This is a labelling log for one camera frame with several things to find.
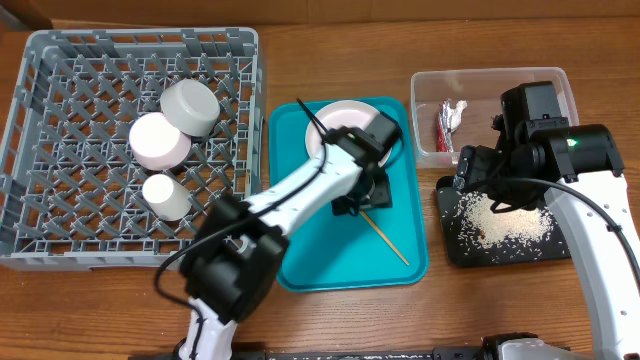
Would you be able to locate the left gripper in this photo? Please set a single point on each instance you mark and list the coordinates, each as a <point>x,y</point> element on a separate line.
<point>382,191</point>

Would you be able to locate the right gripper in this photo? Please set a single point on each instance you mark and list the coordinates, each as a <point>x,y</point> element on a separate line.
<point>470,167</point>

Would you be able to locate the wooden chopstick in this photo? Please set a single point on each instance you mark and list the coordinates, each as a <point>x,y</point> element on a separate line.
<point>384,237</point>

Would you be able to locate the red snack wrapper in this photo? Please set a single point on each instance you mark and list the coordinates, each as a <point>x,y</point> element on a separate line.
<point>449,119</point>

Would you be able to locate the white rice pile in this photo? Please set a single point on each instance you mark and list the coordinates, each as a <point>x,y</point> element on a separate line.
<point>515,235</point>

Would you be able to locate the large white plate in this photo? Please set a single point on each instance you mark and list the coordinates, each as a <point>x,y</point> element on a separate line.
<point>348,113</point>

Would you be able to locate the grey-green bowl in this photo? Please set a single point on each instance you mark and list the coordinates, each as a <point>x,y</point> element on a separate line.
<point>191,107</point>

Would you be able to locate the small white cup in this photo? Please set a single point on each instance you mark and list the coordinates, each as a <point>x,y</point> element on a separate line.
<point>168,199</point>

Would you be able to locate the small pink-white bowl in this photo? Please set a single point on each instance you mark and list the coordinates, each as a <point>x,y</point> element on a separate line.
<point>156,144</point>

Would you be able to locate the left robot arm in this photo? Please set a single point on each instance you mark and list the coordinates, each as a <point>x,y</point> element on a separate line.
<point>240,247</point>

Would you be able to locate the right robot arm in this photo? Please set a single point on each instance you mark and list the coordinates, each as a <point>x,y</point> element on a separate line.
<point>578,172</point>

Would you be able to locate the grey dishwasher rack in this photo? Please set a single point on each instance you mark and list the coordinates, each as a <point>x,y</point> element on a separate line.
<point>71,189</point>

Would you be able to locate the teal serving tray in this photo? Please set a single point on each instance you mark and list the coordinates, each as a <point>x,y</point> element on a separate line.
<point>331,252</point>

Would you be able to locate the black tray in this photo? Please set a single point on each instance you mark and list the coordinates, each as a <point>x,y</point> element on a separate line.
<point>448,199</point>

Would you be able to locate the clear plastic bin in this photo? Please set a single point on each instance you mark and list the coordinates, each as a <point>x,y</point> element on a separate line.
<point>481,89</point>

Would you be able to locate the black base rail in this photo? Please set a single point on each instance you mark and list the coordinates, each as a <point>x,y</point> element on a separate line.
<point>516,345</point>

